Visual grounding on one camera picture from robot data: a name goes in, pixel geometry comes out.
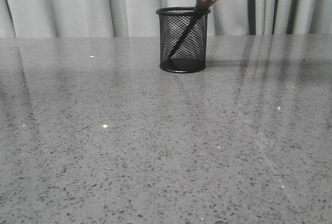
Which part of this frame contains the grey curtain backdrop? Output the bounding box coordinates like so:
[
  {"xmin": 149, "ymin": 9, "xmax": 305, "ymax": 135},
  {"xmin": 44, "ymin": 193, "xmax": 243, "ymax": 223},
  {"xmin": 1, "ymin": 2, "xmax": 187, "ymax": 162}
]
[{"xmin": 1, "ymin": 0, "xmax": 331, "ymax": 38}]

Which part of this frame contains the black mesh pen bucket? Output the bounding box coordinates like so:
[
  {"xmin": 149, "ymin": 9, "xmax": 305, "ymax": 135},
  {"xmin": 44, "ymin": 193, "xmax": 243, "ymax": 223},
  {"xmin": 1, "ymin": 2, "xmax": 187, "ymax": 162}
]
[{"xmin": 156, "ymin": 7, "xmax": 211, "ymax": 73}]

